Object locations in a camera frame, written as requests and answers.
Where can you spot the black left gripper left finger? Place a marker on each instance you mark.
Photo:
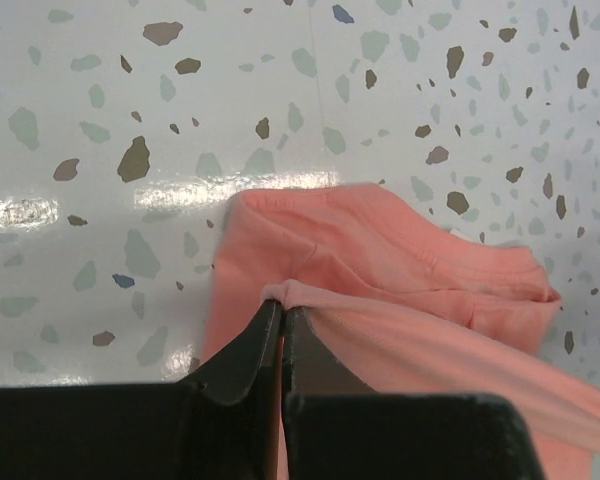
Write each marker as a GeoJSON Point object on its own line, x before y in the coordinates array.
{"type": "Point", "coordinates": [219, 422]}

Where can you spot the salmon pink t shirt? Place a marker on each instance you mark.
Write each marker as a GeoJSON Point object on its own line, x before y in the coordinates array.
{"type": "Point", "coordinates": [406, 306]}

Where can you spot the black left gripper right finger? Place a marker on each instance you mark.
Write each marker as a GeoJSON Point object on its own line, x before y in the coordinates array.
{"type": "Point", "coordinates": [337, 427]}

